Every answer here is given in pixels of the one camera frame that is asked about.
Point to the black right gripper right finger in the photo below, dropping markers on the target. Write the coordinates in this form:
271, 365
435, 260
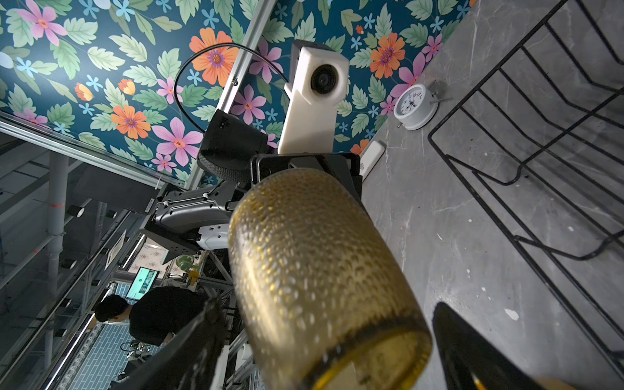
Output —
468, 359

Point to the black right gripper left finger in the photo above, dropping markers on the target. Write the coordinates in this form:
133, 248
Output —
189, 361

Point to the olive green glass cup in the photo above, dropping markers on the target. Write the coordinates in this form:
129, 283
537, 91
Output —
324, 302

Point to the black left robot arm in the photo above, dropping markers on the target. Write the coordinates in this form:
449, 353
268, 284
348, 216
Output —
187, 222

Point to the white remote control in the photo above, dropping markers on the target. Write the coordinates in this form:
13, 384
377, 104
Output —
369, 157

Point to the person in black shirt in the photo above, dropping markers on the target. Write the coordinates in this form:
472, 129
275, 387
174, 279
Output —
157, 317

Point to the white alarm clock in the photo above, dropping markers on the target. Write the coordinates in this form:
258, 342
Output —
416, 107

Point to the computer monitor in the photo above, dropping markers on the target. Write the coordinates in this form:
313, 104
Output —
142, 283

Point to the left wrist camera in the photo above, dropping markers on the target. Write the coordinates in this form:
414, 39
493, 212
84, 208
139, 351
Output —
318, 84

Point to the black wire dish rack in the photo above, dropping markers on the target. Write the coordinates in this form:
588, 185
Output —
538, 143

